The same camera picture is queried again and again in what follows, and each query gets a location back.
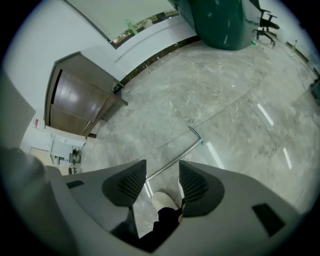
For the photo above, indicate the brown wooden vanity cabinet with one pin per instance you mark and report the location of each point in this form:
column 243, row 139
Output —
column 75, row 100

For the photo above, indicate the person's right white shoe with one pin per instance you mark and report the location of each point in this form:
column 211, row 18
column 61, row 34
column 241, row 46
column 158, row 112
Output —
column 181, row 188

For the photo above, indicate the grey round stone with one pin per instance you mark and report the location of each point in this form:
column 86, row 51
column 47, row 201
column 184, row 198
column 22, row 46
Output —
column 148, row 22

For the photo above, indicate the person's white shoe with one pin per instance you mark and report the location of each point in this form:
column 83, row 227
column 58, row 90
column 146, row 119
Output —
column 163, row 200
column 181, row 188

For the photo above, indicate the small green floor item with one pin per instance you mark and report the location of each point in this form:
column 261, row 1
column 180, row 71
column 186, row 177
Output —
column 254, row 43

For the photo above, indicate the black office chair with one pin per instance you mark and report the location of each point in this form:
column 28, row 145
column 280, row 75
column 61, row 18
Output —
column 267, row 22

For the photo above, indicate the large grey window blind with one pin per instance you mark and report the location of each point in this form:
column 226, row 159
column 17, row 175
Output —
column 120, row 15

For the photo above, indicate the white wheeled cart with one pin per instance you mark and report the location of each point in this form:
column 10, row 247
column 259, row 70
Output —
column 67, row 156

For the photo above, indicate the green plastic bottle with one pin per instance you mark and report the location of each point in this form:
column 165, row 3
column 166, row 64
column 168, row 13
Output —
column 131, row 27

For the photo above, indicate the green bathtub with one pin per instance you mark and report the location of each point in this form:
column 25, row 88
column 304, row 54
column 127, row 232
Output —
column 220, row 22

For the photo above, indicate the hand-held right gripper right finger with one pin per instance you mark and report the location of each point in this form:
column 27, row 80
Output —
column 202, row 195

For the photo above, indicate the person's left white shoe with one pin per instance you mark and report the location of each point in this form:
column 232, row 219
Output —
column 163, row 200

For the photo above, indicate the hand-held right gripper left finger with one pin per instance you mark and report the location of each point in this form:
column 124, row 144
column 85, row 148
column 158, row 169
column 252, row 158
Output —
column 125, row 190

